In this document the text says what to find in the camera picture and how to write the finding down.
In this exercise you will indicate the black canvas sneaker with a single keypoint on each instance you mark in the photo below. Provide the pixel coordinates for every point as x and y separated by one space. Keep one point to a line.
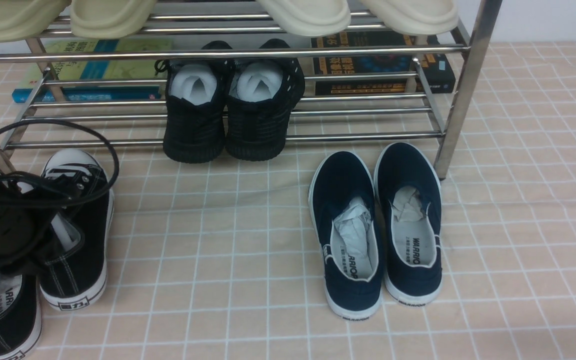
20 316
77 270

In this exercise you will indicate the navy slip-on shoe right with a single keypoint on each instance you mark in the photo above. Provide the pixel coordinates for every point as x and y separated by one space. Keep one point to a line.
408 191

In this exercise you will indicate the olive green slipper right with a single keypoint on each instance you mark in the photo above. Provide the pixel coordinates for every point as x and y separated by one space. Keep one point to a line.
109 19

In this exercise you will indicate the silver metal shoe rack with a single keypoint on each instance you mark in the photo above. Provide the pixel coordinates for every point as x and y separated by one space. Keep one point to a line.
445 111

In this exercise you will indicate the navy slip-on shoe left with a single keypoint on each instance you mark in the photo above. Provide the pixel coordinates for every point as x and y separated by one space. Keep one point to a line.
342 205

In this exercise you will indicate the olive green slipper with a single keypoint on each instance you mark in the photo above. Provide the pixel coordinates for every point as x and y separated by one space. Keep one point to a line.
109 19
23 19

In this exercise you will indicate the olive green slipper left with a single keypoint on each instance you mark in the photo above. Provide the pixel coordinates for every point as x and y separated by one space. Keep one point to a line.
23 19

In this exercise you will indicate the black knit shoe left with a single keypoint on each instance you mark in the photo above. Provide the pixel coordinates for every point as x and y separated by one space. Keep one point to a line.
195 95

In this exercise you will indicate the green and blue book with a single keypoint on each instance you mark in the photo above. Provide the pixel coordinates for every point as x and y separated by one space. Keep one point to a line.
100 70

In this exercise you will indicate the cream slipper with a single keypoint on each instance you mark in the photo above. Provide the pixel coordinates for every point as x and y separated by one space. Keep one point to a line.
415 17
309 18

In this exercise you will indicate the navy slip-on shoe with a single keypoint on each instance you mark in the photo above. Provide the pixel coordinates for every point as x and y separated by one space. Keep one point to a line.
342 205
408 191

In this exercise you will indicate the black book with yellow text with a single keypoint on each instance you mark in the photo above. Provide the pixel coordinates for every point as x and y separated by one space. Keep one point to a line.
437 68

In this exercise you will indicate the black knit shoe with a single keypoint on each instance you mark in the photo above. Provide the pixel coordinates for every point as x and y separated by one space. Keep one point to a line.
195 95
261 97

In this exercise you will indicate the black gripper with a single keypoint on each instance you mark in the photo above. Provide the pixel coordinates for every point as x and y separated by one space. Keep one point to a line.
36 213

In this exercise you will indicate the black knit shoe right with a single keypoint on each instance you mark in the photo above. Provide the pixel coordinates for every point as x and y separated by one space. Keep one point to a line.
261 97

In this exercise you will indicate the cream slipper left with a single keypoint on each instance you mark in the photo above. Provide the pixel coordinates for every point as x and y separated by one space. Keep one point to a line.
309 18

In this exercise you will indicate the cream slipper right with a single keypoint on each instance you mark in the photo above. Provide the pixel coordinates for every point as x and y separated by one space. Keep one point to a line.
415 17

